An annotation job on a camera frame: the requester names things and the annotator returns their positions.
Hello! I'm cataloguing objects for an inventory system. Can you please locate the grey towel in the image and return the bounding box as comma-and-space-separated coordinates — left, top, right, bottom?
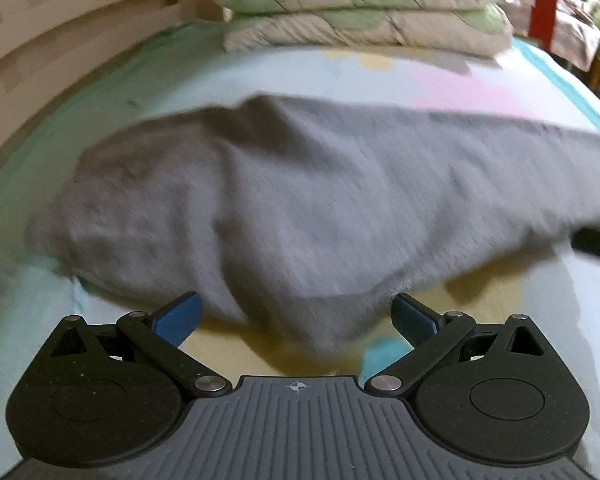
26, 93, 600, 352

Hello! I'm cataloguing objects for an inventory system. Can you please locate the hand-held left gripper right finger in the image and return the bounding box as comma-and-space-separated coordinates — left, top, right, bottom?
364, 292, 545, 397

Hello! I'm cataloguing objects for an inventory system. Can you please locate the red board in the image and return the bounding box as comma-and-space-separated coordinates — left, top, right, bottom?
529, 0, 559, 50

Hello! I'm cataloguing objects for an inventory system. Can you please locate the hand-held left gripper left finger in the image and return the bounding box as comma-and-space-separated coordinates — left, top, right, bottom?
50, 291, 232, 398

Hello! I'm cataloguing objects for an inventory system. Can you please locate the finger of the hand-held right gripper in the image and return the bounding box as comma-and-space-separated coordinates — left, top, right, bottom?
573, 227, 600, 262

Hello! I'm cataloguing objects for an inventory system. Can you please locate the pastel printed bed sheet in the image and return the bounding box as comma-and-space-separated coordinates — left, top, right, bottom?
0, 20, 600, 480

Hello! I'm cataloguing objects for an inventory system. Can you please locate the wooden bed headboard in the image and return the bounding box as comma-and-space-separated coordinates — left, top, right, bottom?
0, 0, 197, 167

